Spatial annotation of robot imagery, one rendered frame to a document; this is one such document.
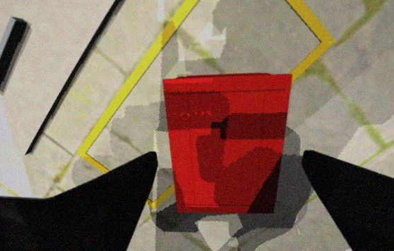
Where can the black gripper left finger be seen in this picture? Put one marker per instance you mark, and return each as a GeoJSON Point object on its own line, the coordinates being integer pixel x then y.
{"type": "Point", "coordinates": [98, 215]}

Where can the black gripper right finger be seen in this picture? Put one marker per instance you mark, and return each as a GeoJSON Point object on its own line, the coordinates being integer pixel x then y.
{"type": "Point", "coordinates": [360, 201]}

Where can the yellow flat bar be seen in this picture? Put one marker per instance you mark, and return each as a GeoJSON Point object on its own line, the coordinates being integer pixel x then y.
{"type": "Point", "coordinates": [297, 5]}

